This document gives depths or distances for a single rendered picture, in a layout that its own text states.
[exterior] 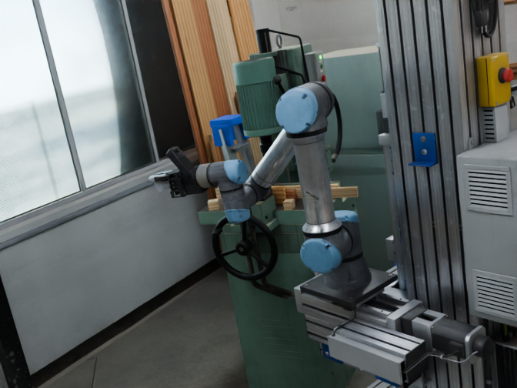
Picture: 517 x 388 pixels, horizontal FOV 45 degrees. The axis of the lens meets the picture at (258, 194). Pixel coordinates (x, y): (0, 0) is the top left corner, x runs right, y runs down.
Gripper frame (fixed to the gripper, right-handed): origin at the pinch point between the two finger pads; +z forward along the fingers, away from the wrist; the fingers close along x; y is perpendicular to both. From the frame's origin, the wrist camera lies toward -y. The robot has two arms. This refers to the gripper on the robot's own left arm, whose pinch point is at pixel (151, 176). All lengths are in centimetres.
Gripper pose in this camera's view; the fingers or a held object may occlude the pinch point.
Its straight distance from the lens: 208.7
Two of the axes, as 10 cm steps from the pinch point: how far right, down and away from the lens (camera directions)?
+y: 2.5, 9.3, 2.6
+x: 4.6, -3.5, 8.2
